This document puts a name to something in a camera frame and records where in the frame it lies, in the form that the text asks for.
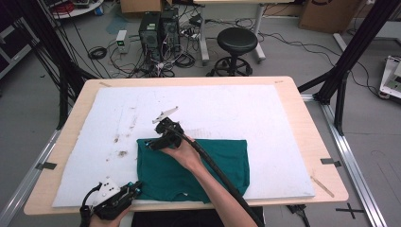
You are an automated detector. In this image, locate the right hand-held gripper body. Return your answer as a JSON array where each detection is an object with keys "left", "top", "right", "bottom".
[{"left": 151, "top": 105, "right": 185, "bottom": 149}]

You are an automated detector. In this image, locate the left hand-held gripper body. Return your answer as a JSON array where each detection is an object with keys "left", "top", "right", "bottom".
[{"left": 92, "top": 176, "right": 133, "bottom": 221}]

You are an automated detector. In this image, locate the green long-sleeved shirt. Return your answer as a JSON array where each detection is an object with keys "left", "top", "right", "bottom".
[{"left": 135, "top": 138, "right": 251, "bottom": 204}]

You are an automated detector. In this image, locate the person's left hand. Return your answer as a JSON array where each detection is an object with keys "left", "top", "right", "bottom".
[{"left": 89, "top": 206, "right": 132, "bottom": 227}]

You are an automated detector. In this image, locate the person's right hand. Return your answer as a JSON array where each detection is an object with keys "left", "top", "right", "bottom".
[{"left": 160, "top": 135, "right": 204, "bottom": 173}]

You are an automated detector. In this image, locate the white table leg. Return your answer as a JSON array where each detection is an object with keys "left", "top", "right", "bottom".
[{"left": 121, "top": 211, "right": 133, "bottom": 227}]

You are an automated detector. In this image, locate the person's dark clothing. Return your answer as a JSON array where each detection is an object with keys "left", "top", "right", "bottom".
[{"left": 131, "top": 207, "right": 265, "bottom": 227}]

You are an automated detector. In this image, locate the white table mat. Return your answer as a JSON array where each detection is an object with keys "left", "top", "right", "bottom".
[{"left": 51, "top": 84, "right": 317, "bottom": 209}]

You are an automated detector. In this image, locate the black tape piece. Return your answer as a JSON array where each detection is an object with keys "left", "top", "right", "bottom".
[
  {"left": 320, "top": 157, "right": 342, "bottom": 168},
  {"left": 34, "top": 161, "right": 58, "bottom": 171}
]

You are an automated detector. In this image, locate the black computer tower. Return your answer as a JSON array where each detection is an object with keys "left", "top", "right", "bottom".
[
  {"left": 160, "top": 7, "right": 182, "bottom": 53},
  {"left": 138, "top": 11, "right": 162, "bottom": 61}
]

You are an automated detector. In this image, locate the small white box green light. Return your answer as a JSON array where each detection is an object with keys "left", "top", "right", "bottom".
[{"left": 115, "top": 29, "right": 131, "bottom": 54}]

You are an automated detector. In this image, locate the white desk with legs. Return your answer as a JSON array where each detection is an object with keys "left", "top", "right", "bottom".
[{"left": 192, "top": 0, "right": 296, "bottom": 66}]

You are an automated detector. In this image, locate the black round stool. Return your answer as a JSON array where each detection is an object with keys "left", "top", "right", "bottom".
[{"left": 206, "top": 26, "right": 260, "bottom": 78}]

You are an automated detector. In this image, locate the small cardboard box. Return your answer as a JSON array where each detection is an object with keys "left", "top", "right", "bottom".
[{"left": 119, "top": 0, "right": 166, "bottom": 14}]

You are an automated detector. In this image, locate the white round table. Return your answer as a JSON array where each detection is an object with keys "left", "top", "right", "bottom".
[{"left": 44, "top": 0, "right": 105, "bottom": 20}]

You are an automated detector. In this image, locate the tan strip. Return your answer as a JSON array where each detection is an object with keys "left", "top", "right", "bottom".
[{"left": 309, "top": 175, "right": 336, "bottom": 199}]

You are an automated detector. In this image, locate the dark storage rack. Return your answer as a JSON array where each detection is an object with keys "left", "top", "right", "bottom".
[{"left": 0, "top": 17, "right": 41, "bottom": 80}]

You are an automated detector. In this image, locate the large cardboard box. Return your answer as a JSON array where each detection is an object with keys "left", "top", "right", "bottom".
[{"left": 298, "top": 0, "right": 360, "bottom": 34}]

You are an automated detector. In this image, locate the white machine base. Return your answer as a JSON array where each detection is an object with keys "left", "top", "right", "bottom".
[{"left": 378, "top": 55, "right": 401, "bottom": 100}]

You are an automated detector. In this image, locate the left hand-held gripper black cable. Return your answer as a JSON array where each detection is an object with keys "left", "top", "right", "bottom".
[{"left": 78, "top": 183, "right": 104, "bottom": 227}]

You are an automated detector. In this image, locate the hand-held gripper black cable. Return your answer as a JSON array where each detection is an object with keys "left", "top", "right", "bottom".
[
  {"left": 78, "top": 183, "right": 104, "bottom": 227},
  {"left": 168, "top": 124, "right": 266, "bottom": 227}
]

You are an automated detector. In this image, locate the tangle of floor cables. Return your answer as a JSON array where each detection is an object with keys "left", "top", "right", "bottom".
[{"left": 108, "top": 41, "right": 197, "bottom": 79}]

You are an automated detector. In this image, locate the right hand-held gripper black cable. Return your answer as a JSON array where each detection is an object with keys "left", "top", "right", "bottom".
[{"left": 168, "top": 124, "right": 266, "bottom": 227}]

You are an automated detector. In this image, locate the aluminium rail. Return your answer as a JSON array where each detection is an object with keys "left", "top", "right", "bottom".
[
  {"left": 0, "top": 129, "right": 62, "bottom": 227},
  {"left": 301, "top": 94, "right": 388, "bottom": 227}
]

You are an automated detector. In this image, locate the coiled black cable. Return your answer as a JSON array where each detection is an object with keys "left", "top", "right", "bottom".
[{"left": 87, "top": 45, "right": 108, "bottom": 61}]

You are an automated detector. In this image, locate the black metal frame post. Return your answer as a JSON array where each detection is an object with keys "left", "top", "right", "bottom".
[
  {"left": 6, "top": 0, "right": 99, "bottom": 131},
  {"left": 297, "top": 0, "right": 401, "bottom": 137}
]

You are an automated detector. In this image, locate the long black floor cable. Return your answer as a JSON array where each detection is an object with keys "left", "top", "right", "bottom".
[{"left": 258, "top": 30, "right": 383, "bottom": 96}]

